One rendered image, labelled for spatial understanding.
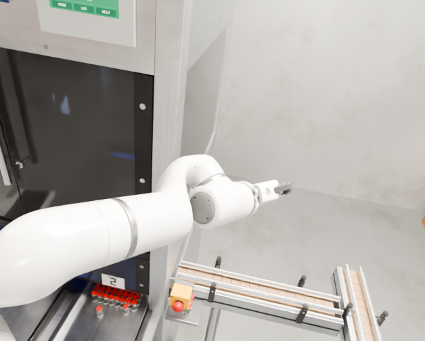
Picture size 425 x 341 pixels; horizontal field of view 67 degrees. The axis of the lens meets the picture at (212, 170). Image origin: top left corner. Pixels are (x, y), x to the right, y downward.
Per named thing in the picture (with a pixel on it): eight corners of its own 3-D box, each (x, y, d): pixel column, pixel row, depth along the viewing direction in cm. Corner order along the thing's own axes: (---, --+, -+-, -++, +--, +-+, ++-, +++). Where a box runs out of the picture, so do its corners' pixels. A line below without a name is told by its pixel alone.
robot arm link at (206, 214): (214, 192, 75) (234, 226, 72) (175, 198, 64) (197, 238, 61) (237, 170, 71) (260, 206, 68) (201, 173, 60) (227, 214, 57)
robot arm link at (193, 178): (71, 183, 52) (195, 171, 76) (110, 272, 46) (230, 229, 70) (94, 147, 47) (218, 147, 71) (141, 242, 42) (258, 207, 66)
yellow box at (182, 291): (174, 289, 123) (175, 278, 119) (192, 293, 123) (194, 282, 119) (168, 307, 117) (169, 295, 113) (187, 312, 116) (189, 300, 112)
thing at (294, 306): (169, 300, 132) (171, 276, 123) (179, 270, 145) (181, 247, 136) (336, 340, 127) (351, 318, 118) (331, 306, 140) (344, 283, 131)
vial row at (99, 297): (93, 296, 125) (93, 289, 122) (137, 307, 124) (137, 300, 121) (91, 301, 123) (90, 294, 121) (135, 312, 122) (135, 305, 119)
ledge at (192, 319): (174, 289, 135) (174, 285, 134) (204, 296, 134) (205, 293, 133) (164, 319, 123) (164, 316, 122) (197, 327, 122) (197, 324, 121)
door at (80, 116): (29, 222, 109) (-18, 42, 76) (151, 249, 106) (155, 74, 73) (28, 223, 109) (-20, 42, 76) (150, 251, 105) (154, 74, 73)
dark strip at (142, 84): (137, 287, 117) (134, 72, 73) (148, 291, 117) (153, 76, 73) (135, 291, 116) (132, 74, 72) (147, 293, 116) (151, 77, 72)
